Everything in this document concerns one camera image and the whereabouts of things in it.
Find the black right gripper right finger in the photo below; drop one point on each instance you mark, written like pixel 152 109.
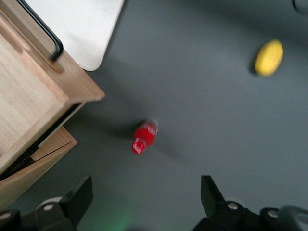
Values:
pixel 216 211

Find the red soda bottle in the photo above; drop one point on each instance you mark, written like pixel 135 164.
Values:
pixel 145 136

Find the yellow lemon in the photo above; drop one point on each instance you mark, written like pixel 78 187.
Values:
pixel 269 58

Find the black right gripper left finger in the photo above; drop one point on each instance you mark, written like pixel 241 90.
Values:
pixel 72 209

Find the beige rectangular tray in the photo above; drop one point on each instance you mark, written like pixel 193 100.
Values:
pixel 84 24

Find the wooden drawer cabinet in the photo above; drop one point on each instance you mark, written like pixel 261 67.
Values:
pixel 24 178

